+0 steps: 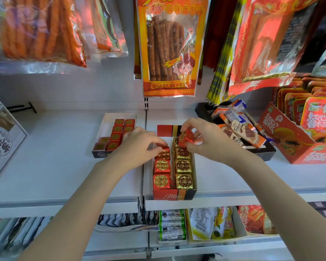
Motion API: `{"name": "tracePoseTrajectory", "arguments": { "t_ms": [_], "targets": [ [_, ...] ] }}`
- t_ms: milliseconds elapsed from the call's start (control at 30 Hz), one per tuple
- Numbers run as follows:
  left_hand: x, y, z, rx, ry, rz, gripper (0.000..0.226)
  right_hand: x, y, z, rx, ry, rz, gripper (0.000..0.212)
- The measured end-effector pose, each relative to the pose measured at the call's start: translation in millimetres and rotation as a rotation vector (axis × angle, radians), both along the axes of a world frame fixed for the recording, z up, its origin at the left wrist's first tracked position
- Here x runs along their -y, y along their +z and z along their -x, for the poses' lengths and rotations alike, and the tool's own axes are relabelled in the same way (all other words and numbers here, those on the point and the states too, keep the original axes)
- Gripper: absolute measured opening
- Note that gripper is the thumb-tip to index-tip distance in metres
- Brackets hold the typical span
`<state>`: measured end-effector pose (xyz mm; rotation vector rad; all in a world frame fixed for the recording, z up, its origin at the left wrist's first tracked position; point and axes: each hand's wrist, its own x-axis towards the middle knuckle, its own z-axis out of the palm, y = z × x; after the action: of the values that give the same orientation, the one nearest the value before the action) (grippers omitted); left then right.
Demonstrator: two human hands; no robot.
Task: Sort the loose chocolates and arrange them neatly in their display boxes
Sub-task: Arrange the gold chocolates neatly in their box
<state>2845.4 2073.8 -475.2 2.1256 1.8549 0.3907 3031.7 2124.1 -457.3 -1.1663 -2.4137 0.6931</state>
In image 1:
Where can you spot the person's right hand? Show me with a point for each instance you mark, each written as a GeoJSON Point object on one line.
{"type": "Point", "coordinates": [220, 145]}

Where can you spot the person's left hand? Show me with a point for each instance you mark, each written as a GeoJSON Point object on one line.
{"type": "Point", "coordinates": [133, 152]}

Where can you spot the wafer bar packets group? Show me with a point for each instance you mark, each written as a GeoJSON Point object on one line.
{"type": "Point", "coordinates": [241, 127]}

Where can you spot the white box of red chocolates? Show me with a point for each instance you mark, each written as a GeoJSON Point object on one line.
{"type": "Point", "coordinates": [104, 122]}

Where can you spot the black plastic tray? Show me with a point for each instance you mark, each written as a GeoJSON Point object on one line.
{"type": "Point", "coordinates": [266, 153]}

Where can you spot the heap of gold candies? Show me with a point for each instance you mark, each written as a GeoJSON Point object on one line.
{"type": "Point", "coordinates": [183, 180]}

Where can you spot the red Filer candy box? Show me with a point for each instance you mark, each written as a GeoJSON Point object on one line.
{"type": "Point", "coordinates": [171, 196]}

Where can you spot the person's left forearm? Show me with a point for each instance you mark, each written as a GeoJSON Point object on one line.
{"type": "Point", "coordinates": [70, 214]}

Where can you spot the person's right forearm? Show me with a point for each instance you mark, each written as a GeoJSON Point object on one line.
{"type": "Point", "coordinates": [288, 203]}

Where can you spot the red cardboard display box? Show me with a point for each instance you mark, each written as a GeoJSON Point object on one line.
{"type": "Point", "coordinates": [282, 133]}

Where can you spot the white metal shelf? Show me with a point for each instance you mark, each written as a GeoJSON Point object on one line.
{"type": "Point", "coordinates": [57, 160]}

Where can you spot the person's black shoe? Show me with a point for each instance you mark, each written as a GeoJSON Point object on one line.
{"type": "Point", "coordinates": [207, 258]}

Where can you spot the printed jar display box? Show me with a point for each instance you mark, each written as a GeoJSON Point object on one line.
{"type": "Point", "coordinates": [2, 144]}

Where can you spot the yellow black striped bags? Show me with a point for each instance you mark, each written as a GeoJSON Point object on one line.
{"type": "Point", "coordinates": [220, 78]}

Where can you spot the red orange snack packets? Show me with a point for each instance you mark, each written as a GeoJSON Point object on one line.
{"type": "Point", "coordinates": [255, 218]}

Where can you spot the stack of green white packets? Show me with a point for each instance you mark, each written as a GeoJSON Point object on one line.
{"type": "Point", "coordinates": [172, 224]}

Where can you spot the dark brown snack bag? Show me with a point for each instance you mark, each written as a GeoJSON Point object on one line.
{"type": "Point", "coordinates": [137, 67]}

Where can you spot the row of red snack packets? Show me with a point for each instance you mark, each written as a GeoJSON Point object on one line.
{"type": "Point", "coordinates": [315, 111]}

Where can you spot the yellow red bag brown sticks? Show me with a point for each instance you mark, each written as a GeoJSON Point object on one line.
{"type": "Point", "coordinates": [168, 51]}

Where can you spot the red orange snack bag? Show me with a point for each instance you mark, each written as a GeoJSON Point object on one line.
{"type": "Point", "coordinates": [263, 43]}

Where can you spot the dark red snack bag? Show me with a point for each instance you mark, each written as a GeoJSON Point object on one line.
{"type": "Point", "coordinates": [217, 29]}

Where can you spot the black metal hook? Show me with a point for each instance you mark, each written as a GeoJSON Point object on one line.
{"type": "Point", "coordinates": [23, 107]}

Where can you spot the clear green print snack bag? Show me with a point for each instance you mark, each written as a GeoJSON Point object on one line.
{"type": "Point", "coordinates": [106, 24]}

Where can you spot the black snack bag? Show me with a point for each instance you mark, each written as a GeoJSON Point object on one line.
{"type": "Point", "coordinates": [317, 43]}

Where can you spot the clear bag of orange sticks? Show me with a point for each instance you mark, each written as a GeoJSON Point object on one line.
{"type": "Point", "coordinates": [38, 29]}

